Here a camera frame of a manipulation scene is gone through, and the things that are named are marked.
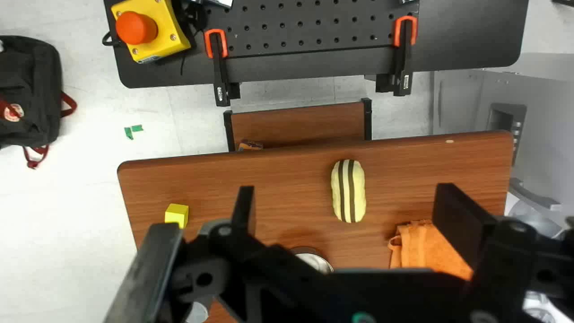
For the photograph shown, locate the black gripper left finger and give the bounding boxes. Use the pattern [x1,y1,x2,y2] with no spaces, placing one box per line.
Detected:
[229,184,258,240]

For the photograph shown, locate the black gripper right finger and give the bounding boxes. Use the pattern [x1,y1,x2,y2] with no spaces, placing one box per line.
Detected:
[430,181,500,272]

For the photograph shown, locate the yellow brown striped plush object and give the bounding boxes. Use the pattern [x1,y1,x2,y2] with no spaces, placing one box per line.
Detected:
[328,155,367,225]

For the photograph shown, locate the small metal pot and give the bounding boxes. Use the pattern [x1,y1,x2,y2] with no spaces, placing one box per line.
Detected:
[292,249,335,276]

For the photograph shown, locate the folded orange cloth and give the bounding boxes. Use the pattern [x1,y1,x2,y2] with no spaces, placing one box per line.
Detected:
[385,218,475,283]

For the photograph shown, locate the brown wooden table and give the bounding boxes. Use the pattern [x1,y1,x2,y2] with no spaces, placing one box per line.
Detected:
[114,130,516,323]

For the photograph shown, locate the yellow cube block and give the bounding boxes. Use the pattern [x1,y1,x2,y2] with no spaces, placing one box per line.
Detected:
[163,202,191,231]

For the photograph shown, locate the wooden lower table shelf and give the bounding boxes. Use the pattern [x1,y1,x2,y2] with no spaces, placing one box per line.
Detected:
[222,96,373,152]

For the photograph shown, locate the white grey equipment cabinet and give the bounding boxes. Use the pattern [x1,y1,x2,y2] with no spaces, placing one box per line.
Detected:
[428,51,574,229]

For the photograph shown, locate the green tape floor mark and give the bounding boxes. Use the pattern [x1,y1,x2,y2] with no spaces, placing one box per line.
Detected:
[121,121,145,141]

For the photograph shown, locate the orange black bar clamp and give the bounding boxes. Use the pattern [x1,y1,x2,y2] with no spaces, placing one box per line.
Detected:
[202,26,242,107]
[374,14,419,98]

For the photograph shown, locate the black perforated mounting table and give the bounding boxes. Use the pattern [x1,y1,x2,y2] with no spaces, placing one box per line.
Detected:
[102,0,530,89]

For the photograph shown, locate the yellow emergency stop box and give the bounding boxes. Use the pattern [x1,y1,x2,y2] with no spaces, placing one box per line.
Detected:
[107,0,193,66]

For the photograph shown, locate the black backpack red straps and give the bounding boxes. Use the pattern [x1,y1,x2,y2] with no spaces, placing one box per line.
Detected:
[0,33,78,170]

